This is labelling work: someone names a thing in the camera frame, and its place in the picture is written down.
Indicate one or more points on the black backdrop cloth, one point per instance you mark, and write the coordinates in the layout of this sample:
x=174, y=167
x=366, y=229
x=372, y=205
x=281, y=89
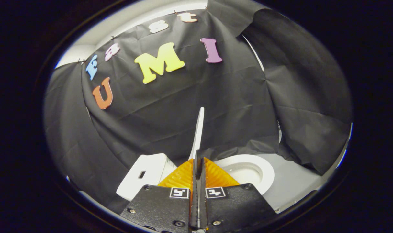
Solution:
x=170, y=106

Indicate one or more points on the white toilet tank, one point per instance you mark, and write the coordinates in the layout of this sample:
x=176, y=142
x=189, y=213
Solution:
x=144, y=171

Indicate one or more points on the white toilet lid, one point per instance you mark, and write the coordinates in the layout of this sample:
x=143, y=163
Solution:
x=199, y=129

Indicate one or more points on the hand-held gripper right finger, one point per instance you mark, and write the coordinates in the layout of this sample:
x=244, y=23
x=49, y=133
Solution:
x=235, y=204

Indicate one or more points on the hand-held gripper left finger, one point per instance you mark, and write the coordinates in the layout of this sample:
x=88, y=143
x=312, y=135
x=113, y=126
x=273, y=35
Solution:
x=161, y=207

